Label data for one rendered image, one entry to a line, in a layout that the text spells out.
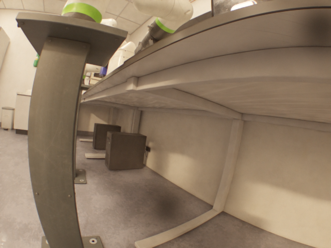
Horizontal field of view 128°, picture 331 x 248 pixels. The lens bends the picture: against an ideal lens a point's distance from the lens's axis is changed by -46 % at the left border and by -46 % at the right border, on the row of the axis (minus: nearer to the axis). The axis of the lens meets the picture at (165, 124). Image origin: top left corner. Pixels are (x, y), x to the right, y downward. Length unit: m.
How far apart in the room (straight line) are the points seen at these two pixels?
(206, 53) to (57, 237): 0.59
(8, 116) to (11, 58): 1.27
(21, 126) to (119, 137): 2.05
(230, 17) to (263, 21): 0.03
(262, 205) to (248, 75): 0.96
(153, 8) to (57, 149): 0.45
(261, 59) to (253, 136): 0.86
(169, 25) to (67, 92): 0.41
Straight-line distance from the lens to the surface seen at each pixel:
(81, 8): 0.44
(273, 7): 0.16
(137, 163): 1.73
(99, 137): 2.37
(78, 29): 0.34
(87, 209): 1.03
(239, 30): 0.18
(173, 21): 0.56
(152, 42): 0.60
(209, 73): 0.24
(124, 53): 0.87
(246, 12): 0.17
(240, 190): 1.11
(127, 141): 1.60
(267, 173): 1.02
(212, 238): 0.94
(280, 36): 0.19
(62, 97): 0.36
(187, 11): 0.56
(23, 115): 3.01
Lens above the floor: 0.62
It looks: 2 degrees down
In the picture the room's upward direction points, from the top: 8 degrees clockwise
